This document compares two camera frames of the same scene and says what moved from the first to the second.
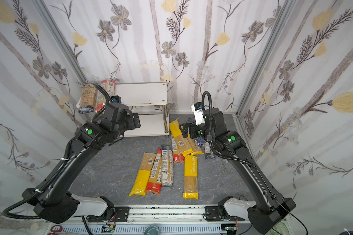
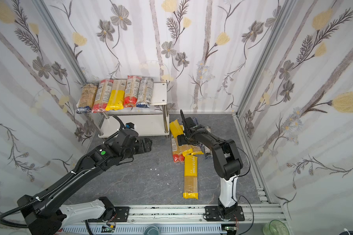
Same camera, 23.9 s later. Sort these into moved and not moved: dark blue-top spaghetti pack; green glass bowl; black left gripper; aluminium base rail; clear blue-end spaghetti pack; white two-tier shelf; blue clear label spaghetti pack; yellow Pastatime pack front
Moved: blue clear label spaghetti pack; black left gripper
Not moved: yellow Pastatime pack front; dark blue-top spaghetti pack; white two-tier shelf; clear blue-end spaghetti pack; green glass bowl; aluminium base rail
